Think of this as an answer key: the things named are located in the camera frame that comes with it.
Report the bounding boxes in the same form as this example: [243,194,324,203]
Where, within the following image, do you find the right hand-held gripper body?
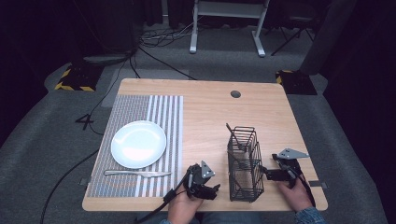
[272,147,311,189]

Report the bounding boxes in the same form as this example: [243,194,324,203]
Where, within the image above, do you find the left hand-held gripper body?
[182,160,219,201]

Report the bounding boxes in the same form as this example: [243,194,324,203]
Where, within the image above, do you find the black wire cutlery basket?
[226,125,265,203]

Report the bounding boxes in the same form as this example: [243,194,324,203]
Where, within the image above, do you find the person's left hand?
[167,188,204,224]

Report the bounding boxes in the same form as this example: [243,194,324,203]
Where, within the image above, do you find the person's right hand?
[276,178,314,213]

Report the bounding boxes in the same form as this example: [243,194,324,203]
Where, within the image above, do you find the metal table knife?
[103,169,173,179]

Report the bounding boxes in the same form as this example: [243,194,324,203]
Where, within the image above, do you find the white round plate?
[110,119,168,170]

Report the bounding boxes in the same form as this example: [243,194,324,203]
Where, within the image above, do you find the grey striped placemat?
[86,94,185,199]

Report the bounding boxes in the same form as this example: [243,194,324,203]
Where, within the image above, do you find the black tripod stand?
[270,14,316,57]

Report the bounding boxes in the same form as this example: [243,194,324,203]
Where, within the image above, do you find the dark stand with foot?
[81,0,139,67]

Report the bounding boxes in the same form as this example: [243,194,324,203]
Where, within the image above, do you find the right hand-held gripper cable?
[288,159,317,209]

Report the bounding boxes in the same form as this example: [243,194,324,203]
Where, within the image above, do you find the hand-held gripper cable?
[134,171,191,224]
[288,159,317,209]

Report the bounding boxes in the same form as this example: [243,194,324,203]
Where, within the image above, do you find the left hand-held gripper cable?
[134,171,191,224]

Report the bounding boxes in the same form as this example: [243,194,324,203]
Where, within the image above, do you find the black yellow striped base plate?
[53,63,106,93]
[275,69,319,96]

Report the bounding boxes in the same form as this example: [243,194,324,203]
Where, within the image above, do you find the long black floor cable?
[38,55,139,224]

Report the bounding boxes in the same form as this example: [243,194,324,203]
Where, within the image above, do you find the grey padded post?
[298,0,358,77]

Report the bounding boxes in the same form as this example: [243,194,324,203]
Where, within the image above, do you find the bundle of floor cables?
[135,17,204,81]

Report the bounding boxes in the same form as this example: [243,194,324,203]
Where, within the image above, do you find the white metal desk frame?
[189,0,271,58]

